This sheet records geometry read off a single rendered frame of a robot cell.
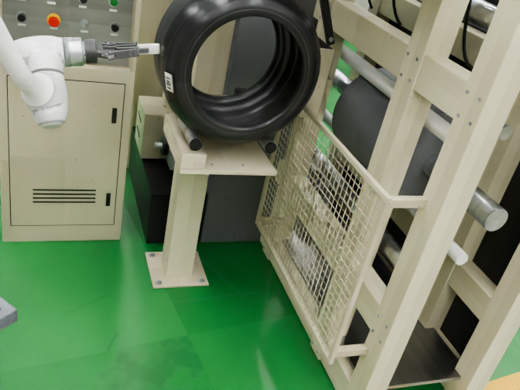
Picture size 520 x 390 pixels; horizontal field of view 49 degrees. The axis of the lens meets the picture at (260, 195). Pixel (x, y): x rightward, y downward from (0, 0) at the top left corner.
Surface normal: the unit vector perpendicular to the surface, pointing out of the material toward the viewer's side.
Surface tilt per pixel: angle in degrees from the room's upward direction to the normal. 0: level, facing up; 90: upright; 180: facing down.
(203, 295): 0
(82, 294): 0
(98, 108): 90
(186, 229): 90
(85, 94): 90
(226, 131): 100
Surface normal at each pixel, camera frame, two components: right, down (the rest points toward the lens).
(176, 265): 0.30, 0.52
